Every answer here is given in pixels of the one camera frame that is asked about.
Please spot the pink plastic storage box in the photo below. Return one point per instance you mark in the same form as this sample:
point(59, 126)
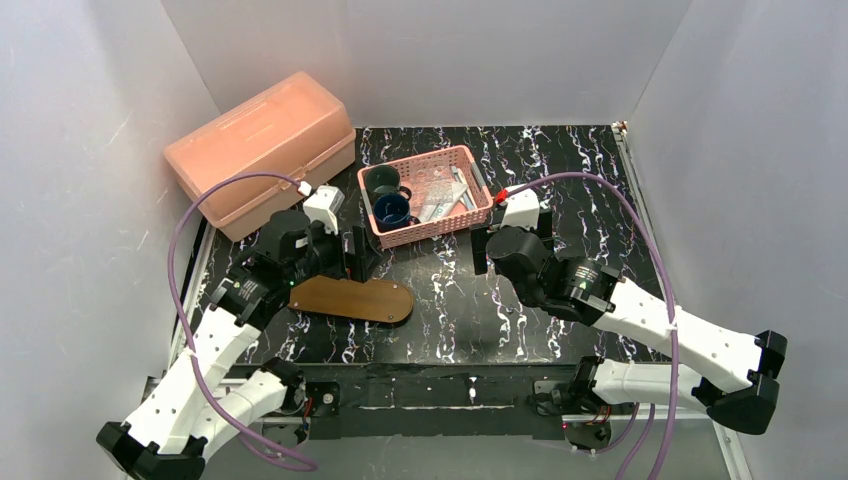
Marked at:
point(295, 130)

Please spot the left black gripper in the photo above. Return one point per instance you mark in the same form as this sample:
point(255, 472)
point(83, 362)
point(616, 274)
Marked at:
point(351, 251)

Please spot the white toothpaste tube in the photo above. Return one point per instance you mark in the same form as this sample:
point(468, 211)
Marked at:
point(442, 204)

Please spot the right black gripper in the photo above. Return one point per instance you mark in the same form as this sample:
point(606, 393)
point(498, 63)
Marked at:
point(480, 246)

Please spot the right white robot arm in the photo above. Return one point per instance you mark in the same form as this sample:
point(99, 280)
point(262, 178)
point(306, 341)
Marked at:
point(729, 376)

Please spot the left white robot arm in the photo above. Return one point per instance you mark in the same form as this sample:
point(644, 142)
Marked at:
point(180, 425)

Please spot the aluminium frame rail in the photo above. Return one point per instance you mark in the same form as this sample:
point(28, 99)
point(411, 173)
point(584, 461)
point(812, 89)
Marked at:
point(731, 449)

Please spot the pink perforated plastic basket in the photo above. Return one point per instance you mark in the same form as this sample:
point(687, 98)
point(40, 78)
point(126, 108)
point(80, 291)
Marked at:
point(459, 218)

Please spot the dark green mug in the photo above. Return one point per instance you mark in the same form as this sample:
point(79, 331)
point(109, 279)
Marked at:
point(382, 180)

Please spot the dark blue mug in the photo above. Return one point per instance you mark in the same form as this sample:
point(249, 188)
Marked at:
point(393, 212)

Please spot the oval wooden tray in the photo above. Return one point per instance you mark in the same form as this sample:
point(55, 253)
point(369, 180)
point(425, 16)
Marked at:
point(377, 301)

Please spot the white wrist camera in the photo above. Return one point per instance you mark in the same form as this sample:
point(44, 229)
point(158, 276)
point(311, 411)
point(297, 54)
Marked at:
point(323, 205)
point(521, 209)

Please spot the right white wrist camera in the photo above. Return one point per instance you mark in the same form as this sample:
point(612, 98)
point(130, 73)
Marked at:
point(521, 209)

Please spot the grey toothbrush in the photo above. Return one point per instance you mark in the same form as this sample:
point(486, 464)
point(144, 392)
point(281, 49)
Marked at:
point(466, 198)

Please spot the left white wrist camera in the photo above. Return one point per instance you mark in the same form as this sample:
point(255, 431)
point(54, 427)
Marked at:
point(323, 205)

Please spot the clear acrylic holder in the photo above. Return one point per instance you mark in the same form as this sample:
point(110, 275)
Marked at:
point(433, 185)

